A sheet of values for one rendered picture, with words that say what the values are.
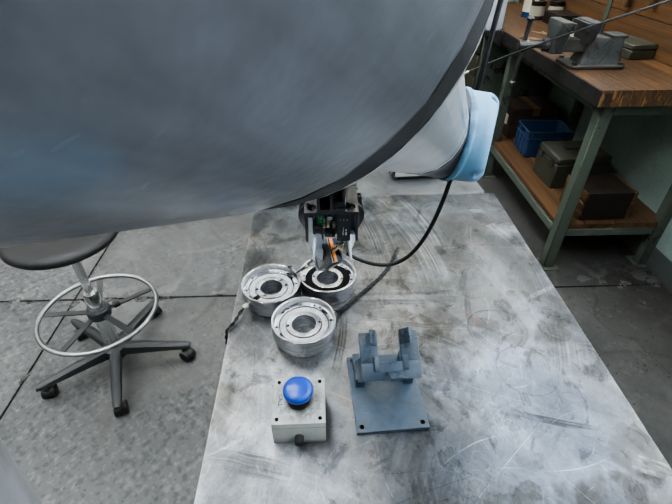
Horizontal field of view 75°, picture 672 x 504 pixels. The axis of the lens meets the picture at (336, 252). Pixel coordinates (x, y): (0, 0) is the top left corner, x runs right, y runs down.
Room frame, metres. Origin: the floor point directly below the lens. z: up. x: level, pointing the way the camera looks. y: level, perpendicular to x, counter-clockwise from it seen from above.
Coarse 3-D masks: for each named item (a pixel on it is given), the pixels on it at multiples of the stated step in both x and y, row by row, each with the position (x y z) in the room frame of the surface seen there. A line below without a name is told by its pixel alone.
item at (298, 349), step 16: (288, 304) 0.53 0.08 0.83; (304, 304) 0.54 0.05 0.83; (320, 304) 0.53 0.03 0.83; (272, 320) 0.49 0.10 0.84; (288, 320) 0.50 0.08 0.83; (304, 320) 0.51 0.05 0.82; (320, 320) 0.50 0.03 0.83; (304, 336) 0.47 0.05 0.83; (288, 352) 0.45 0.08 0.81; (304, 352) 0.44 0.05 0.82; (320, 352) 0.46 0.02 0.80
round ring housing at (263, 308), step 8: (272, 264) 0.63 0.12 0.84; (280, 264) 0.63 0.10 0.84; (248, 272) 0.61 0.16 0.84; (256, 272) 0.62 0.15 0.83; (264, 272) 0.62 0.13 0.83; (272, 272) 0.62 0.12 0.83; (280, 272) 0.62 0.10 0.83; (288, 272) 0.62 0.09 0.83; (248, 280) 0.60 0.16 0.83; (264, 280) 0.60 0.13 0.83; (272, 280) 0.60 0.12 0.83; (296, 280) 0.60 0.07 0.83; (248, 288) 0.58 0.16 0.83; (256, 288) 0.58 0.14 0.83; (264, 288) 0.59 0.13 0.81; (272, 288) 0.60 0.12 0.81; (280, 288) 0.60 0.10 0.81; (296, 288) 0.57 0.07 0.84; (248, 296) 0.55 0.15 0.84; (272, 296) 0.56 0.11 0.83; (280, 296) 0.56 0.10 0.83; (288, 296) 0.55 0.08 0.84; (296, 296) 0.56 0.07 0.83; (248, 304) 0.54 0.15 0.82; (256, 304) 0.53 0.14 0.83; (264, 304) 0.53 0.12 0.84; (272, 304) 0.53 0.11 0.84; (256, 312) 0.54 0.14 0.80; (264, 312) 0.53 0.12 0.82; (272, 312) 0.53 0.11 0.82
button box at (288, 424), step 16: (320, 384) 0.37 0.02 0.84; (320, 400) 0.34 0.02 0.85; (272, 416) 0.32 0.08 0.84; (288, 416) 0.32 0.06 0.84; (304, 416) 0.32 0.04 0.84; (320, 416) 0.32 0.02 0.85; (272, 432) 0.30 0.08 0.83; (288, 432) 0.31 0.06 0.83; (304, 432) 0.31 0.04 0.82; (320, 432) 0.31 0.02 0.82
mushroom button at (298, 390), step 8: (296, 376) 0.36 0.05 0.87; (288, 384) 0.34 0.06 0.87; (296, 384) 0.34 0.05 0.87; (304, 384) 0.34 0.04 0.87; (312, 384) 0.35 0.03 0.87; (288, 392) 0.33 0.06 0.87; (296, 392) 0.33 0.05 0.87; (304, 392) 0.33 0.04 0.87; (312, 392) 0.34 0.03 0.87; (288, 400) 0.32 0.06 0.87; (296, 400) 0.32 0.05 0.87; (304, 400) 0.32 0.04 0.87
